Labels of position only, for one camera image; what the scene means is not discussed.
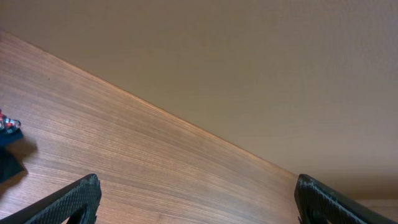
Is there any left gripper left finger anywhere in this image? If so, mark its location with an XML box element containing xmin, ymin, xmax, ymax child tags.
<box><xmin>1</xmin><ymin>174</ymin><xmax>101</xmax><ymax>224</ymax></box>

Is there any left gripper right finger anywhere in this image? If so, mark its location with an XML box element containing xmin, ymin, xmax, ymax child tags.
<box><xmin>294</xmin><ymin>174</ymin><xmax>397</xmax><ymax>224</ymax></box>

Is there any dark green folded garment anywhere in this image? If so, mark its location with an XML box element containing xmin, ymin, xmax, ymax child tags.
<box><xmin>1</xmin><ymin>129</ymin><xmax>24</xmax><ymax>183</ymax></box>

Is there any red plaid folded shirt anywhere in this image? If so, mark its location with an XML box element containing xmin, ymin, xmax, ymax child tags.
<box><xmin>0</xmin><ymin>112</ymin><xmax>21</xmax><ymax>134</ymax></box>

